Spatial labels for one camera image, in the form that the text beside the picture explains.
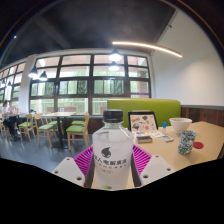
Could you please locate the flat round red coaster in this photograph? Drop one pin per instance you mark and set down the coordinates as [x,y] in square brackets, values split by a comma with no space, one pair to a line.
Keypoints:
[199,145]

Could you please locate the white bowl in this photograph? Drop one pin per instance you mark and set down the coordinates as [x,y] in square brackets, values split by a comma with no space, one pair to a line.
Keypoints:
[180,124]

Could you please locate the small blue-capped bottle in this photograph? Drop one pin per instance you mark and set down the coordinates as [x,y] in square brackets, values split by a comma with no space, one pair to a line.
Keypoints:
[164,128]

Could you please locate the wooden cafe table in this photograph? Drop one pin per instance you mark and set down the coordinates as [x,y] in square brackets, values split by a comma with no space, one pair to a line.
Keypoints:
[56,114]

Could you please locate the clear black-capped water bottle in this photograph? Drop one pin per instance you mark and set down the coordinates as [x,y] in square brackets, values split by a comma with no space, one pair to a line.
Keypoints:
[112,156]

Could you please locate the hanging pendant lamps group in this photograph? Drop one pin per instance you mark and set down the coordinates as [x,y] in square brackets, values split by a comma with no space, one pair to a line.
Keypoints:
[115,56]

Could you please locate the black-framed tablet with stickers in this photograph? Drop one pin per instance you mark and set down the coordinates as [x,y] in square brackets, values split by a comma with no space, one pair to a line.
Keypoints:
[143,122]

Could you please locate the wooden green-seated chairs group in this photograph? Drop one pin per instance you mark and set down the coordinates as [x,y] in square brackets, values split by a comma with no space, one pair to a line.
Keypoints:
[76,128]

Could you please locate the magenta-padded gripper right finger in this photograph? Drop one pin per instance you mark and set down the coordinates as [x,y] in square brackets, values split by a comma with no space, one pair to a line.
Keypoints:
[156,170]

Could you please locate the small white flat device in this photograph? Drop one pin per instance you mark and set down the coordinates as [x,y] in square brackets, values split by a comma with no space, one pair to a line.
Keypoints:
[167,138]

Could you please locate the green upholstered bench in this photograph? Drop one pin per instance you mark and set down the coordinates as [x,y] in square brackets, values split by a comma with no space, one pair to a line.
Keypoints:
[166,110]

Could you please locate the patterned drinking cup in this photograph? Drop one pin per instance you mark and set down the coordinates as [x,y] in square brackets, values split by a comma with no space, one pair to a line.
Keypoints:
[186,143]

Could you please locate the curved linear ceiling light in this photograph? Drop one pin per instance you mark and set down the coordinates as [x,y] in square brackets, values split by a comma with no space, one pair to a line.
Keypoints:
[150,46]

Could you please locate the small dark box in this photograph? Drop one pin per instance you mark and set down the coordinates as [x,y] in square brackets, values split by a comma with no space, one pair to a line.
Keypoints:
[143,139]

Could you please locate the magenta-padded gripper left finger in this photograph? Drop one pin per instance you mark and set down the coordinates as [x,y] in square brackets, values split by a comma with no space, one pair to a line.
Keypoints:
[68,171]

